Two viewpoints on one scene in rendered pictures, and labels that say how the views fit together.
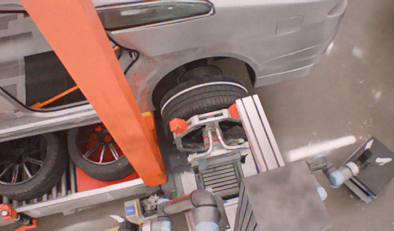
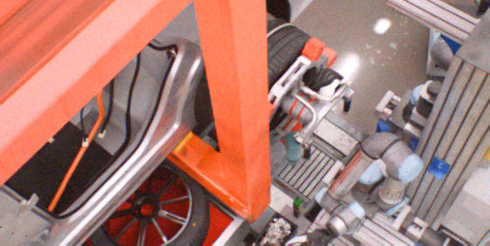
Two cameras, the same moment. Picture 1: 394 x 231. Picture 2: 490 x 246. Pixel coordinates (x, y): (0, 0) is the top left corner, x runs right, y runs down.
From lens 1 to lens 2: 1.47 m
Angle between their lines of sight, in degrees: 18
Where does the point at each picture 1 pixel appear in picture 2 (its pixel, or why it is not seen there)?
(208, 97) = (275, 54)
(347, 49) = not seen: outside the picture
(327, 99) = not seen: outside the picture
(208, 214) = (402, 150)
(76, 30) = not seen: outside the picture
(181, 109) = not seen: hidden behind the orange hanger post
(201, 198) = (381, 141)
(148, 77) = (190, 76)
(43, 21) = (236, 1)
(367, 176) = not seen: hidden behind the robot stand
